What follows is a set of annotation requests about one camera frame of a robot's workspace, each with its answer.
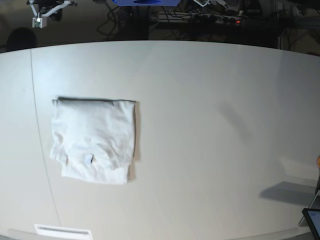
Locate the blue box overhead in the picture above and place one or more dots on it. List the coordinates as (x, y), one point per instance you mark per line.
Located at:
(166, 3)

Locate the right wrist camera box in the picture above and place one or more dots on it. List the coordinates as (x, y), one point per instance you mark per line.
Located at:
(39, 22)

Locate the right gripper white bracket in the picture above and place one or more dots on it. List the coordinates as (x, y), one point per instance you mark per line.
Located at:
(46, 8)

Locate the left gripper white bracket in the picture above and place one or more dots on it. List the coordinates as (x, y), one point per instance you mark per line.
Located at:
(227, 4)

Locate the tablet screen with stand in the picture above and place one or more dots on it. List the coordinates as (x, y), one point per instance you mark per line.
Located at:
(311, 214)

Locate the white label strip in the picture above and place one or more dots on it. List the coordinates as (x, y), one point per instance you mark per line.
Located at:
(40, 228)

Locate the white T-shirt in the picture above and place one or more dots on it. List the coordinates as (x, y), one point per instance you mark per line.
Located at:
(94, 140)

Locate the black power strip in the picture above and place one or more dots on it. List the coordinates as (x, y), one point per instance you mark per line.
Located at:
(198, 19)

